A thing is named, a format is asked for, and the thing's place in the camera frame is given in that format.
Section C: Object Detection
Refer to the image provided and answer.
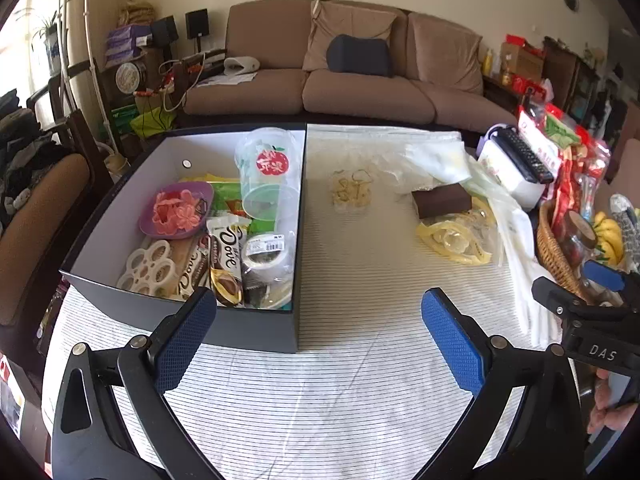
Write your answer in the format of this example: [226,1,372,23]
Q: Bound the wrapped white tape roll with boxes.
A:
[241,232,293,281]

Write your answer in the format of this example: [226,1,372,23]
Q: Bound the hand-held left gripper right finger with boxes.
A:
[421,287,586,480]

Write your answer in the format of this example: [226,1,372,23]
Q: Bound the dark wooden chair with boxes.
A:
[27,60,111,161]

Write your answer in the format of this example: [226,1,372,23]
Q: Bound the cardboard box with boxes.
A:
[501,42,545,83]

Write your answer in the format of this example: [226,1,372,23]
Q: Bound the coiled rope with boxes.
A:
[119,2,156,28]

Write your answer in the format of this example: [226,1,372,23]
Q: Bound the pile of clothes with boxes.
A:
[0,90,61,221]

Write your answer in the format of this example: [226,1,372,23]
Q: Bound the white neck massager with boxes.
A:
[223,56,261,77]

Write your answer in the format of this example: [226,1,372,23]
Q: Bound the dark storage box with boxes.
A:
[59,122,307,355]

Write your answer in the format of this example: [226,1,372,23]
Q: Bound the wooden chair with orange seat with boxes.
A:
[0,152,91,326]

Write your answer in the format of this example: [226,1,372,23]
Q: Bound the stack of purple packs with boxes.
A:
[106,24,153,66]

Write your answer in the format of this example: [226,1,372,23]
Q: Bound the red snack packets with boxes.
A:
[550,105,612,241]

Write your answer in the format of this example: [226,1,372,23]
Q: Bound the white chocolate bar wrapper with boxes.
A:
[206,212,251,307]

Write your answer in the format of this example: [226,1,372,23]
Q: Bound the clear cup with apple print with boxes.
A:
[234,127,292,221]

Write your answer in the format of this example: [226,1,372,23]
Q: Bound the tan cushion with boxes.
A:
[302,0,398,73]
[407,12,483,95]

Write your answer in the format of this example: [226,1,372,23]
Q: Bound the green snack packet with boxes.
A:
[210,180,251,221]

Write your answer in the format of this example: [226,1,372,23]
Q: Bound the white ring tray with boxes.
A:
[116,240,177,296]

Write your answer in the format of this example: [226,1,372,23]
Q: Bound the red and white snack bag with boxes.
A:
[517,110,563,181]

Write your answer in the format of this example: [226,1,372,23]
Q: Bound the brown chocolate bar wrapper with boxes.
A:
[175,235,213,301]

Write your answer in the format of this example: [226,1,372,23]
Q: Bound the black remote control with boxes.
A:
[499,127,556,184]

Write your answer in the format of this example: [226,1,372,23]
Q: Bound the dark wooden cabinet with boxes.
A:
[542,37,601,126]

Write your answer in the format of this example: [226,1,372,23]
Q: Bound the wicker basket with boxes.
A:
[536,200,601,306]

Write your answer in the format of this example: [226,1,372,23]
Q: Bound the white tissue pack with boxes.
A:
[477,124,547,211]

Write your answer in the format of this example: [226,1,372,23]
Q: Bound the pink flower hair clips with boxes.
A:
[151,189,208,235]

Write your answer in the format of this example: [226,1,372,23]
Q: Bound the purple bowl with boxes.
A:
[139,181,215,239]

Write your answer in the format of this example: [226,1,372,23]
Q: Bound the brown sponge block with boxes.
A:
[411,183,472,220]

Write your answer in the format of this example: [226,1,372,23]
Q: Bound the white foam net sleeve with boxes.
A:
[609,194,640,261]

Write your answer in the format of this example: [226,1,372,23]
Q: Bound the black speaker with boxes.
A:
[150,16,179,46]
[185,8,209,40]

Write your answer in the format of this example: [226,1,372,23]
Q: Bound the brown sofa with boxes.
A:
[184,0,518,128]

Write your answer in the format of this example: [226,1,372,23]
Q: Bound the bag of rubber bands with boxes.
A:
[327,167,376,211]

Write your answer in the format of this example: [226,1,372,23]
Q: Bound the striped tablecloth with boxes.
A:
[42,124,583,480]

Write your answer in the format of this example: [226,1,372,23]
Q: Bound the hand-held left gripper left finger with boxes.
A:
[50,286,218,480]

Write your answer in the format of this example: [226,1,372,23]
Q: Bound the translucent plastic bag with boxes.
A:
[465,160,563,348]

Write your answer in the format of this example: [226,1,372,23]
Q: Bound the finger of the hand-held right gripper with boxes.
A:
[531,276,626,317]
[582,259,640,293]

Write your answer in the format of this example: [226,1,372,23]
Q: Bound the yellow zip bag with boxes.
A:
[416,199,498,266]

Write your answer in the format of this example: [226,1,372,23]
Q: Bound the potted plant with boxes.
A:
[15,0,76,76]

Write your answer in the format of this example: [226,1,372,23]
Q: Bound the glass jar with brown lid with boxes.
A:
[565,210,598,261]

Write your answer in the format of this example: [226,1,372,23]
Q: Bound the green snack bag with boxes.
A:
[542,112,583,148]

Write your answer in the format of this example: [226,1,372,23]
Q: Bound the white plastic bag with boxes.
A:
[402,132,471,196]

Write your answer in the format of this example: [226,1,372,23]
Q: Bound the person's right hand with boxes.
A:
[587,367,640,442]

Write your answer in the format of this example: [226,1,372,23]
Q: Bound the bananas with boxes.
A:
[594,211,626,266]

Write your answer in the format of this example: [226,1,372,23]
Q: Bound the navy lumbar pillow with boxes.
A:
[327,35,394,78]

